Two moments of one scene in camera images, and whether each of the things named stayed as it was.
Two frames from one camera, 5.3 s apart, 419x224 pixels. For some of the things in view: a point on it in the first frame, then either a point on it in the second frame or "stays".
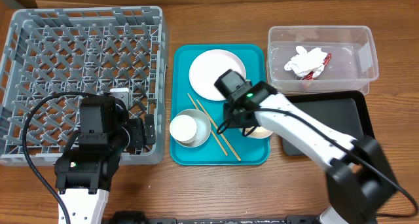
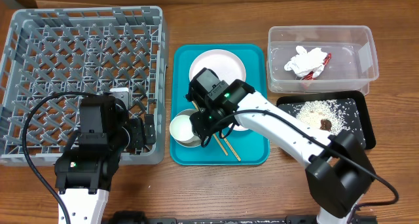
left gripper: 140,134 stays
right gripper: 228,120 → 198,128
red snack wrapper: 309,76 stays
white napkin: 304,62 stays
